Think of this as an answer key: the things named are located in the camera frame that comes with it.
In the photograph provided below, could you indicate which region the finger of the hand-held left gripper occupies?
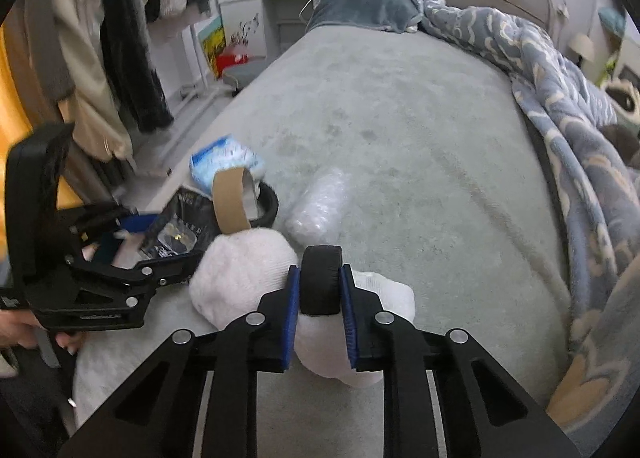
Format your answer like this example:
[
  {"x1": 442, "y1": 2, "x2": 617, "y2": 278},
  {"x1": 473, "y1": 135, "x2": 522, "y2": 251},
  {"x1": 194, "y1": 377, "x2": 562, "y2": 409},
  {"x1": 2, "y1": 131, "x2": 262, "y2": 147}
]
[
  {"x1": 30, "y1": 249, "x2": 204, "y2": 332},
  {"x1": 56, "y1": 202, "x2": 164, "y2": 245}
]

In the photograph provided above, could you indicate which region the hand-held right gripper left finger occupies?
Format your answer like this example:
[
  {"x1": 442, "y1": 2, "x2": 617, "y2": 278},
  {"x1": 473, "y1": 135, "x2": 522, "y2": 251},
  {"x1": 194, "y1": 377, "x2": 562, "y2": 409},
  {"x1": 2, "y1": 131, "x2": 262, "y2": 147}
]
[{"x1": 57, "y1": 265, "x2": 301, "y2": 458}]

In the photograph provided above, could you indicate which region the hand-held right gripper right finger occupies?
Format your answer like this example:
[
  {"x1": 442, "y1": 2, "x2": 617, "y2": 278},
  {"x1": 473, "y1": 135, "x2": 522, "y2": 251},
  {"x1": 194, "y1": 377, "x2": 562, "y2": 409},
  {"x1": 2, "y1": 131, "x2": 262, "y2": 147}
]
[{"x1": 341, "y1": 265, "x2": 583, "y2": 458}]

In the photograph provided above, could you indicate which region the white sock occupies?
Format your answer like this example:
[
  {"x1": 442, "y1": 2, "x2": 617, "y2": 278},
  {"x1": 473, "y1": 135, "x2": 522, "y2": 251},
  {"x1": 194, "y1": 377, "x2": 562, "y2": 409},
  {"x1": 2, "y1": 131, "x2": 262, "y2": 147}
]
[{"x1": 292, "y1": 270, "x2": 417, "y2": 385}]

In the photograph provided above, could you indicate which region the black tape roll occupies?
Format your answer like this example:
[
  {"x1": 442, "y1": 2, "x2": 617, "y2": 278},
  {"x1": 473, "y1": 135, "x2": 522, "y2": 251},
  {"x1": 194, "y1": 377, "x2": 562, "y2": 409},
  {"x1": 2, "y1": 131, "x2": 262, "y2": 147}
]
[{"x1": 299, "y1": 245, "x2": 346, "y2": 317}]

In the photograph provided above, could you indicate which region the brown cardboard tape core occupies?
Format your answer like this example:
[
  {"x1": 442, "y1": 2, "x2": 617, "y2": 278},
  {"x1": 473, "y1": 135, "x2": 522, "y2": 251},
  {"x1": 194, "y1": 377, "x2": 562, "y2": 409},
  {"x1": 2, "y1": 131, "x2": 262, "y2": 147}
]
[{"x1": 212, "y1": 165, "x2": 259, "y2": 235}]

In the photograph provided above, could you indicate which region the blue tissue packet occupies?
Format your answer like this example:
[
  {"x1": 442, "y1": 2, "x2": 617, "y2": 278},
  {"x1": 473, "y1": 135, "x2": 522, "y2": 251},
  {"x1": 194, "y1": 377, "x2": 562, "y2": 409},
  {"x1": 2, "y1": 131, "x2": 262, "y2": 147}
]
[{"x1": 189, "y1": 134, "x2": 266, "y2": 197}]

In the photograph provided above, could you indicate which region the person's left hand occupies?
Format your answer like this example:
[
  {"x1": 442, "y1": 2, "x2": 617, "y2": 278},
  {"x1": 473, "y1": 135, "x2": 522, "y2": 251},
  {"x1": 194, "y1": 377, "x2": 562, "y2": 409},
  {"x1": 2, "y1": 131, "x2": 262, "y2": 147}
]
[{"x1": 0, "y1": 310, "x2": 83, "y2": 356}]

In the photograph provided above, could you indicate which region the white fluffy cloth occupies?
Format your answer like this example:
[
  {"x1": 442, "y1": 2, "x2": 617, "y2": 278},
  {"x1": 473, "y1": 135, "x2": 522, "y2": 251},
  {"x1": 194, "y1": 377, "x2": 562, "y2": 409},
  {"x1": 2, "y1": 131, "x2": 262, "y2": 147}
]
[{"x1": 189, "y1": 230, "x2": 300, "y2": 335}]

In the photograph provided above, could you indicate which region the clear plastic bag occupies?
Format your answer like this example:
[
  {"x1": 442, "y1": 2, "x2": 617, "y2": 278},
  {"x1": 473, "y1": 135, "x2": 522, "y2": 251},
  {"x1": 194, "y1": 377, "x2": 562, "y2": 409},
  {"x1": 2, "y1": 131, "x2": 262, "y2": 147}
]
[{"x1": 285, "y1": 167, "x2": 354, "y2": 247}]

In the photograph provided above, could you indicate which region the black hanging garment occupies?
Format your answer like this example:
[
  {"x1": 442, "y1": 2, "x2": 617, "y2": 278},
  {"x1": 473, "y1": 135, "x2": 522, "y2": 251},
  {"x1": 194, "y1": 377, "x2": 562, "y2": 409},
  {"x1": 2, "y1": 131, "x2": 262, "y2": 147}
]
[{"x1": 100, "y1": 0, "x2": 176, "y2": 135}]

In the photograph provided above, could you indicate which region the beige coat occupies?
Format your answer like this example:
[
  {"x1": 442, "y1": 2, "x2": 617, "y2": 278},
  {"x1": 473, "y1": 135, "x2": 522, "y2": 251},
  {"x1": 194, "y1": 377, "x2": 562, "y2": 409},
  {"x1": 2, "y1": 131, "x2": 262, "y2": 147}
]
[{"x1": 47, "y1": 0, "x2": 135, "y2": 163}]

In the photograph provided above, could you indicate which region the grey cushioned stool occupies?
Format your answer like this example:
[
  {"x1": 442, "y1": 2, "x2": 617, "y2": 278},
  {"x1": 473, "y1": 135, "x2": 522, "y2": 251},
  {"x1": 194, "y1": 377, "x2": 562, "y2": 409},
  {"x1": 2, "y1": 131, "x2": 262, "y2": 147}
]
[{"x1": 222, "y1": 60, "x2": 267, "y2": 90}]

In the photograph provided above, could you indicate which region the red box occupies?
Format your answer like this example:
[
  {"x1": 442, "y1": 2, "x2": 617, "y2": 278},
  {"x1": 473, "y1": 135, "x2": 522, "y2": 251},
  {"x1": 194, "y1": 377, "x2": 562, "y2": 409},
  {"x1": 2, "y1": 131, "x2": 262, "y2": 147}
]
[{"x1": 216, "y1": 50, "x2": 252, "y2": 77}]

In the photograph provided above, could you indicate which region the bed with grey fleece sheet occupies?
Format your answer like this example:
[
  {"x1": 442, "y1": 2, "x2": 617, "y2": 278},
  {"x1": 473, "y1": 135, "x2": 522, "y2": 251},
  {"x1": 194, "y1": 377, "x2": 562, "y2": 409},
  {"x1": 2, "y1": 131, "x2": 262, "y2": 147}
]
[{"x1": 72, "y1": 25, "x2": 575, "y2": 458}]

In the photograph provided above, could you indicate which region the yellow framed painting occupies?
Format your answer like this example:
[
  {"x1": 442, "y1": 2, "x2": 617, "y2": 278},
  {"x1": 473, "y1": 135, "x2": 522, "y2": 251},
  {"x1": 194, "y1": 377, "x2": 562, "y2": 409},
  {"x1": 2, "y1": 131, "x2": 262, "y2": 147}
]
[{"x1": 197, "y1": 15, "x2": 229, "y2": 80}]

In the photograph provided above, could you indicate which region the blue patterned fleece blanket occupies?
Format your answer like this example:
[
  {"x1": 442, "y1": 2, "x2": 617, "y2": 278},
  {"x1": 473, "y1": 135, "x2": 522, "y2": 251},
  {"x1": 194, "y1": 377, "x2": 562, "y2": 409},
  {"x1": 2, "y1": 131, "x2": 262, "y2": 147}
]
[{"x1": 362, "y1": 0, "x2": 640, "y2": 439}]

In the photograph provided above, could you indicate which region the grey-blue pillow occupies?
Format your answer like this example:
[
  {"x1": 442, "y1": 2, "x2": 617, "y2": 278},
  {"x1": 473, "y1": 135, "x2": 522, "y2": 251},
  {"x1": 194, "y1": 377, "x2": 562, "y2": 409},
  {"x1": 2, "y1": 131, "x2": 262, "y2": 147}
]
[{"x1": 305, "y1": 0, "x2": 426, "y2": 35}]

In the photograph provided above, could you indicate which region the cream plush cat bed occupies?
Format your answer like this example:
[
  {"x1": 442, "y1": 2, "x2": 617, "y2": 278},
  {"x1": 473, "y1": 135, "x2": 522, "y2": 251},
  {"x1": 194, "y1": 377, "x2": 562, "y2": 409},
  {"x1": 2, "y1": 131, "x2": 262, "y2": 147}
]
[{"x1": 601, "y1": 77, "x2": 640, "y2": 117}]

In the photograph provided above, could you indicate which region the beige bedside lamp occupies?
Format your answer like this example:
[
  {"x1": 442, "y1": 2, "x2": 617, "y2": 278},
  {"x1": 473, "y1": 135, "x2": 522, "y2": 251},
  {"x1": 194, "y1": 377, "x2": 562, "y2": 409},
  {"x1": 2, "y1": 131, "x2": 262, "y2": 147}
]
[{"x1": 569, "y1": 32, "x2": 597, "y2": 65}]

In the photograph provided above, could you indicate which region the yellow-green cloth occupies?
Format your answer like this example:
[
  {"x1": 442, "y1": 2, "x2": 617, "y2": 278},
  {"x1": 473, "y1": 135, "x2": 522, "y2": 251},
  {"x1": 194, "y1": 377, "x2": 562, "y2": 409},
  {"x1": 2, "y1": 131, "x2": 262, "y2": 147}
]
[{"x1": 602, "y1": 50, "x2": 622, "y2": 85}]

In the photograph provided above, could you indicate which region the light blue cushion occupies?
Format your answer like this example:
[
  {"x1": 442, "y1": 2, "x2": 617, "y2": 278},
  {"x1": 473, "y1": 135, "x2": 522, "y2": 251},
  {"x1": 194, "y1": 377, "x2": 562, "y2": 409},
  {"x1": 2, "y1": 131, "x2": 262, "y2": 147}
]
[{"x1": 597, "y1": 5, "x2": 627, "y2": 37}]

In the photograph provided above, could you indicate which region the white charger cable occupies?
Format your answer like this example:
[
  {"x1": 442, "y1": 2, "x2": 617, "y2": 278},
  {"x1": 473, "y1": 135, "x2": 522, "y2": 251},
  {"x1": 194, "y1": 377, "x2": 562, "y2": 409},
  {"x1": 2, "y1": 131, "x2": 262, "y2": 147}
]
[{"x1": 299, "y1": 0, "x2": 327, "y2": 21}]

